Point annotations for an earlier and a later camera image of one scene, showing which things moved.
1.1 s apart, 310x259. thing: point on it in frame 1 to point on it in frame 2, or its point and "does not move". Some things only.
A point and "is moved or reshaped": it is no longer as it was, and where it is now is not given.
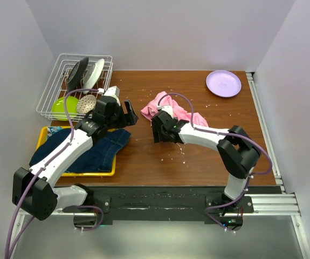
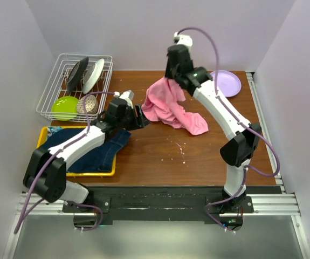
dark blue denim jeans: (100, 158) does not move
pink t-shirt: (177, 109) is moved or reshaped
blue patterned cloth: (51, 130) does not move
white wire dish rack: (79, 77) does not move
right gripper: (156, 136) to (167, 74)
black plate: (76, 74) does not move
